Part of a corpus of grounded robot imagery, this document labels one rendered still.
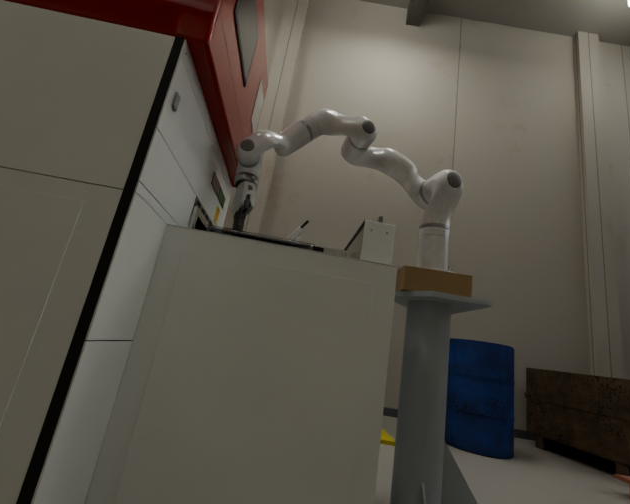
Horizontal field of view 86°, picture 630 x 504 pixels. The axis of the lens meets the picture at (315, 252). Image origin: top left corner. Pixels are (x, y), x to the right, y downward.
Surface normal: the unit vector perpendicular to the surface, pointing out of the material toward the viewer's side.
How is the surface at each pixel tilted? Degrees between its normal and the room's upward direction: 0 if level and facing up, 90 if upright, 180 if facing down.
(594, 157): 90
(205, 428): 90
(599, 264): 90
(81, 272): 90
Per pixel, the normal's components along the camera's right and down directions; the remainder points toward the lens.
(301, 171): 0.04, -0.26
